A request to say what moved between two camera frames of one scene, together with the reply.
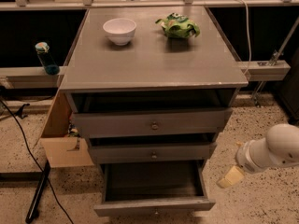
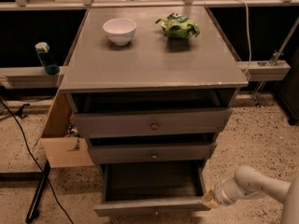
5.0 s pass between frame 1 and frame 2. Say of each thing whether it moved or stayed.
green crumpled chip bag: stayed
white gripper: moved
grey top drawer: stayed
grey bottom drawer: stayed
